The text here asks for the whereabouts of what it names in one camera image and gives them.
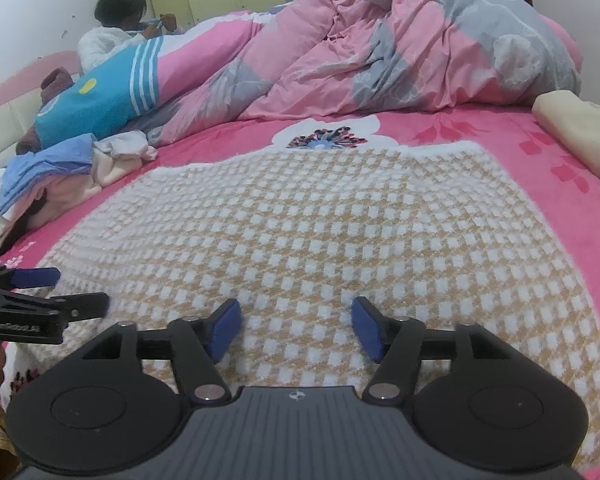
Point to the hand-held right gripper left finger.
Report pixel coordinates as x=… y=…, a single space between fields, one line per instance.
x=225 y=330

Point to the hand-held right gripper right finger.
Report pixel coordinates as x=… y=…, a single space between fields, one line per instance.
x=367 y=330

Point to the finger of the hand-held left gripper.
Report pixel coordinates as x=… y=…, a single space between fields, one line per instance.
x=35 y=277
x=85 y=306

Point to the beige white checked jacket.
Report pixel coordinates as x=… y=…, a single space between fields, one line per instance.
x=330 y=260

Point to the pile of blue white clothes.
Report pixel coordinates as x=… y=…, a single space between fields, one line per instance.
x=80 y=190

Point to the white cloth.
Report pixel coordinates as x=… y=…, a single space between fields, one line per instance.
x=125 y=142

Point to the pink white headboard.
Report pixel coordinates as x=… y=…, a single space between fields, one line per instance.
x=0 y=105

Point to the blue pink cartoon pillow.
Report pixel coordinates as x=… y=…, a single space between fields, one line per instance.
x=95 y=100

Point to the maroon garment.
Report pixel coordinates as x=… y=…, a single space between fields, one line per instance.
x=55 y=82

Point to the pink grey quilt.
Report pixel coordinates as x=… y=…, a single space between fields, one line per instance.
x=380 y=45

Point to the folded cream garment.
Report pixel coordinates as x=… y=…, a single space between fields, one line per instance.
x=585 y=130

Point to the plain pink pillow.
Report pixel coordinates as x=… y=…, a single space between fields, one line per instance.
x=565 y=45

